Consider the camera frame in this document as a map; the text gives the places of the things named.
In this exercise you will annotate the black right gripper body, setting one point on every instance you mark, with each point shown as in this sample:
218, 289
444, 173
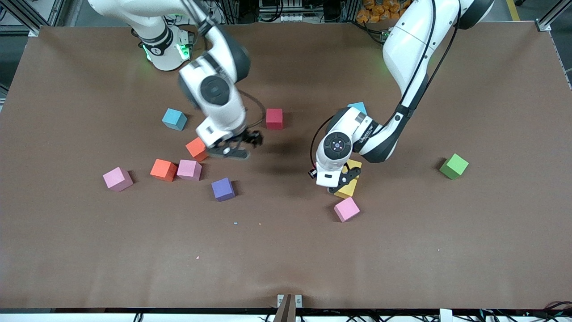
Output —
251, 136

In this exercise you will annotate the red foam cube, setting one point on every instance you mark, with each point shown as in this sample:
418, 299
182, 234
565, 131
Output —
274, 119

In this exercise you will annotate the purple foam cube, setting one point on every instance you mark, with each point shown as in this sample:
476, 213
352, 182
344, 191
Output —
223, 189

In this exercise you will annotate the pink foam cube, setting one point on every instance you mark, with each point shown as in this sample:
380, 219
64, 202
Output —
117, 179
346, 209
189, 170

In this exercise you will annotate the orange foam cube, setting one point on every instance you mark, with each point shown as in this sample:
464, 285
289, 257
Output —
195, 150
163, 170

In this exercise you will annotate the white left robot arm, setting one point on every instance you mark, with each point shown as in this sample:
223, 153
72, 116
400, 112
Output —
411, 44

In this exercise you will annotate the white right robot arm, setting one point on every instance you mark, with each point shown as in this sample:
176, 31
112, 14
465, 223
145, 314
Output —
134, 11

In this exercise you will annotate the yellow foam cube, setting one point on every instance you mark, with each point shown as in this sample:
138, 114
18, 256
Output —
356, 165
346, 193

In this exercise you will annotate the light blue foam cube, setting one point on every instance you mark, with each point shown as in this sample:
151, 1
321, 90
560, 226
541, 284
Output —
174, 119
357, 107

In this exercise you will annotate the brown table cover sheet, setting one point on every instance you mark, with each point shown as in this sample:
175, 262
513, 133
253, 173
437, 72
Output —
286, 268

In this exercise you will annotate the white electronics box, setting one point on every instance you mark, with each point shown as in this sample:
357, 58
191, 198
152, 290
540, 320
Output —
286, 18

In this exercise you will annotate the metal table clamp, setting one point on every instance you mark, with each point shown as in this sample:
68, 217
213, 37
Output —
286, 311

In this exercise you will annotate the green foam cube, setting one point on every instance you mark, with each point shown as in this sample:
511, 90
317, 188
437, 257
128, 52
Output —
454, 166

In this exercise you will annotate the bag of orange fruits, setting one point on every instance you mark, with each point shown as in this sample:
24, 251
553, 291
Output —
375, 11

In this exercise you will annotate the white tag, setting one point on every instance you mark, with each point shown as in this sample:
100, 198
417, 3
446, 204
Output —
446, 315

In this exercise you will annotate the aluminium frame strut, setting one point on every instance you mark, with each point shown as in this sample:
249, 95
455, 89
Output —
33, 30
543, 24

